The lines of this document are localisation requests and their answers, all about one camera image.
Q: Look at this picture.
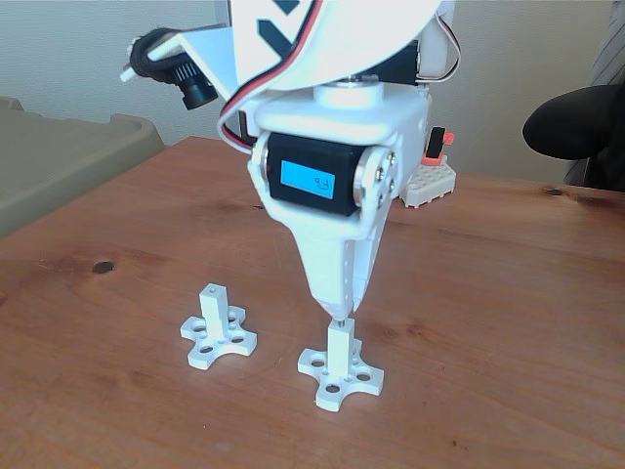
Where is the black office chair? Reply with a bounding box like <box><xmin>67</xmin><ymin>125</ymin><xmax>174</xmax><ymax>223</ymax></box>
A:
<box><xmin>521</xmin><ymin>0</ymin><xmax>625</xmax><ymax>192</ymax></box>

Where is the beige plastic bin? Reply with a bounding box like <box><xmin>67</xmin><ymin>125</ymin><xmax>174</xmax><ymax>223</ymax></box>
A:
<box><xmin>0</xmin><ymin>96</ymin><xmax>166</xmax><ymax>240</ymax></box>

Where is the white cross-base post stand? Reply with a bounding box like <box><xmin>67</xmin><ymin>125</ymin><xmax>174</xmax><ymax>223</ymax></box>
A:
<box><xmin>179</xmin><ymin>282</ymin><xmax>259</xmax><ymax>370</ymax></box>
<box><xmin>296</xmin><ymin>320</ymin><xmax>386</xmax><ymax>411</ymax></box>

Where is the red white black servo cable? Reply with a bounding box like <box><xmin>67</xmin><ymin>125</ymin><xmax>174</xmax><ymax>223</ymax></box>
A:
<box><xmin>417</xmin><ymin>9</ymin><xmax>464</xmax><ymax>84</ymax></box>
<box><xmin>217</xmin><ymin>0</ymin><xmax>326</xmax><ymax>157</ymax></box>

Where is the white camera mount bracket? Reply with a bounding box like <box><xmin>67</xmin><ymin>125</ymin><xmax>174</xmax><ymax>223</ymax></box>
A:
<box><xmin>146</xmin><ymin>26</ymin><xmax>235</xmax><ymax>99</ymax></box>

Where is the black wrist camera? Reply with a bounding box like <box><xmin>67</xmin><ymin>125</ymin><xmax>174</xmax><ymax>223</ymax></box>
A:
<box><xmin>125</xmin><ymin>27</ymin><xmax>220</xmax><ymax>112</ymax></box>

